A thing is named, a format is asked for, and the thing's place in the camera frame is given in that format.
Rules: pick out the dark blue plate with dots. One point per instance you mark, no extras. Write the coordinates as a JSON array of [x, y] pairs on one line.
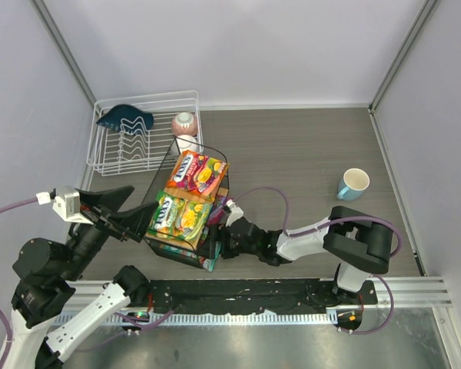
[[127, 119]]

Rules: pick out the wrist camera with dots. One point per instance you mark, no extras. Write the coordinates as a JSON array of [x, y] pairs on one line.
[[67, 205], [233, 212]]

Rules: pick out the black wire wooden shelf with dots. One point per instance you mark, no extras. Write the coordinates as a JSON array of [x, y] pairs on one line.
[[158, 183]]

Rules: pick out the white cup in rack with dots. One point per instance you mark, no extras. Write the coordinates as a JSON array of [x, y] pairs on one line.
[[186, 142]]

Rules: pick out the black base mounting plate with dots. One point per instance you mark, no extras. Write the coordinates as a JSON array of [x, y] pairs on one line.
[[248, 296]]

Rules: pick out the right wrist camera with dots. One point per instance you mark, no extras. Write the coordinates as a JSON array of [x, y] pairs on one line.
[[233, 212]]

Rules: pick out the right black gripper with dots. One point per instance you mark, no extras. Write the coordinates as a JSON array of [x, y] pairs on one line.
[[223, 241]]

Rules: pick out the green Fox's candy bag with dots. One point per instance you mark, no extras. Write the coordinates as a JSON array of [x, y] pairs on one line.
[[178, 218]]

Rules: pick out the orange Fox's fruits candy bag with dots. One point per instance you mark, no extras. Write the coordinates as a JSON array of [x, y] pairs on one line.
[[199, 175]]

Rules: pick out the pink ceramic bowl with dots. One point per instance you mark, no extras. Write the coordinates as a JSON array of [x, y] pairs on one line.
[[184, 123]]

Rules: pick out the purple Fox's berries candy bag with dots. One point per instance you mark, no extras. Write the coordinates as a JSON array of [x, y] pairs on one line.
[[217, 210]]

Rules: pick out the light blue mug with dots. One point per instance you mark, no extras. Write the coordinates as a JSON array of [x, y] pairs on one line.
[[353, 183]]

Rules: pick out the white slotted cable duct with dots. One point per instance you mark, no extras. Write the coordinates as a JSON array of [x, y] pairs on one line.
[[180, 320]]

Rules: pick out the teal Fox's candy bag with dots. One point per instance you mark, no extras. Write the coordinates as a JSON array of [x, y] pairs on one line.
[[187, 257]]

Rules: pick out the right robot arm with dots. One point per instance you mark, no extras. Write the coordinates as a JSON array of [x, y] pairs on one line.
[[362, 242]]

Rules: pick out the white wire dish rack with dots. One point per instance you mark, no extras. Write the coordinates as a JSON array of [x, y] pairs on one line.
[[116, 153]]

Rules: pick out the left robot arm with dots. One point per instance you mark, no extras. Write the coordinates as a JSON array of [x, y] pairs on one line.
[[46, 270]]

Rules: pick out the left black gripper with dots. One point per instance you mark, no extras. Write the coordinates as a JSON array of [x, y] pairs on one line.
[[110, 221]]

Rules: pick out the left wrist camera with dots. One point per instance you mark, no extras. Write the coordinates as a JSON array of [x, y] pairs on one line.
[[67, 205]]

